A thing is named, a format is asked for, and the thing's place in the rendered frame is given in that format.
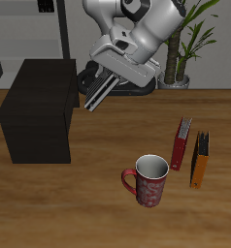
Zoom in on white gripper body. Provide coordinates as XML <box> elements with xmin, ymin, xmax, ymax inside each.
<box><xmin>89</xmin><ymin>34</ymin><xmax>161</xmax><ymax>88</ymax></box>

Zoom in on white shelf unit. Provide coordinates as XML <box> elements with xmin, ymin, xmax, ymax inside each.
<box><xmin>0</xmin><ymin>0</ymin><xmax>71</xmax><ymax>90</ymax></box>

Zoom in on red book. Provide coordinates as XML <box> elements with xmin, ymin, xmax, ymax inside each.
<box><xmin>170</xmin><ymin>116</ymin><xmax>193</xmax><ymax>171</ymax></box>

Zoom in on orange and black book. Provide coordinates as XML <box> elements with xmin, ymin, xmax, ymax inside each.
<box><xmin>189</xmin><ymin>130</ymin><xmax>211</xmax><ymax>190</ymax></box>

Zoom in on green pot plant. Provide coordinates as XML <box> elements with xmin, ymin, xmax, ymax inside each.
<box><xmin>156</xmin><ymin>0</ymin><xmax>220</xmax><ymax>90</ymax></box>

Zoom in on dark brown desk caddy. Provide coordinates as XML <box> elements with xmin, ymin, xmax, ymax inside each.
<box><xmin>0</xmin><ymin>58</ymin><xmax>81</xmax><ymax>165</ymax></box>

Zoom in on black binders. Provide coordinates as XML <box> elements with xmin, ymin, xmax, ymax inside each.
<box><xmin>37</xmin><ymin>0</ymin><xmax>55</xmax><ymax>14</ymax></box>

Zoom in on red patterned mug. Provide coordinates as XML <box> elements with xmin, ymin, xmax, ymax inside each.
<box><xmin>120</xmin><ymin>154</ymin><xmax>171</xmax><ymax>208</ymax></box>

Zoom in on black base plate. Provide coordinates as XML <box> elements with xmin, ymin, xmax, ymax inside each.
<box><xmin>77</xmin><ymin>60</ymin><xmax>157</xmax><ymax>97</ymax></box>

